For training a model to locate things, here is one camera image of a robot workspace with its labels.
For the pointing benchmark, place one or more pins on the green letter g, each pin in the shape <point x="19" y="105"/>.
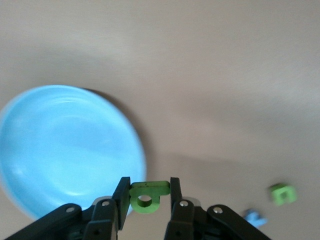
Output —
<point x="150" y="188"/>

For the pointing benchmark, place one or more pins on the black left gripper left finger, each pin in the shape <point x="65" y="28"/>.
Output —
<point x="105" y="217"/>

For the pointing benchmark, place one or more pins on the brown table cover sheet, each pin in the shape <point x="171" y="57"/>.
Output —
<point x="200" y="75"/>

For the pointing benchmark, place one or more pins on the blue plate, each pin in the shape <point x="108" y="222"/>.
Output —
<point x="62" y="150"/>

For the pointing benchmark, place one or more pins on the green letter u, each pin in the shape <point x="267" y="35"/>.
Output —
<point x="275" y="193"/>

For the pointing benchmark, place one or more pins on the blue letter x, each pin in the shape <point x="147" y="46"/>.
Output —
<point x="257" y="220"/>

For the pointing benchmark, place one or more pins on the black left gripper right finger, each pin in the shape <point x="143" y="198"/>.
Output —
<point x="190" y="220"/>

